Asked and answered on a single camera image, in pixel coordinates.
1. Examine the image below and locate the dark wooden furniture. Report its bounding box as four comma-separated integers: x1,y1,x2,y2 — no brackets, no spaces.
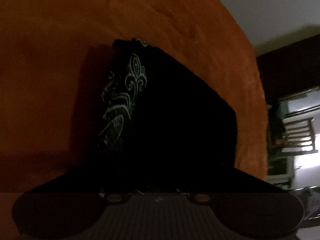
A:
256,35,320,103

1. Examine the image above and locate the orange blanket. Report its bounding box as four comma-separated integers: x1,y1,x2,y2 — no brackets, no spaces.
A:
0,0,269,194

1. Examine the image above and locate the wooden chair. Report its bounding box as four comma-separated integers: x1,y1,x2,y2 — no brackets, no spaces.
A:
277,116,318,157

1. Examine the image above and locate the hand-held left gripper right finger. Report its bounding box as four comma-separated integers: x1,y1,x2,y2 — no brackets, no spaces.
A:
187,166,293,204

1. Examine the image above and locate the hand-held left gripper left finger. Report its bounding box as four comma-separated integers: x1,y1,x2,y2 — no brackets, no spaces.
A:
24,165,130,204

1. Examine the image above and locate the black printed garment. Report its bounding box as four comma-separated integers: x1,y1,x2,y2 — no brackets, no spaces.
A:
96,37,238,195

